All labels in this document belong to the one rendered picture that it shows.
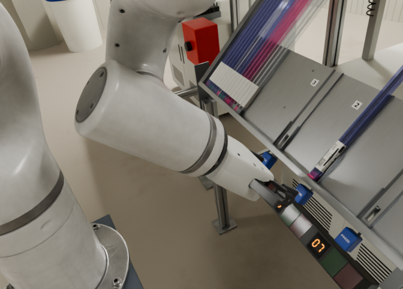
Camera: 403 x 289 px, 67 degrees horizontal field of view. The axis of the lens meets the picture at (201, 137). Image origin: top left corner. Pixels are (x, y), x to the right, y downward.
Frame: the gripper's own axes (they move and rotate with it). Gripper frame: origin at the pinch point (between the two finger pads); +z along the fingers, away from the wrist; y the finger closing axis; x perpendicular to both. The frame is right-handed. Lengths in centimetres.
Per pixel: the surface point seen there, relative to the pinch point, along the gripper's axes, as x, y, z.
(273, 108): 9.4, -19.0, 10.2
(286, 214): -5.2, -0.2, 11.1
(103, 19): -28, -422, 63
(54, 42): -84, -400, 21
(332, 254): -3.9, 10.4, 11.1
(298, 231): -5.5, 3.7, 11.1
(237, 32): 20, -47, 9
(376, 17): 54, -45, 50
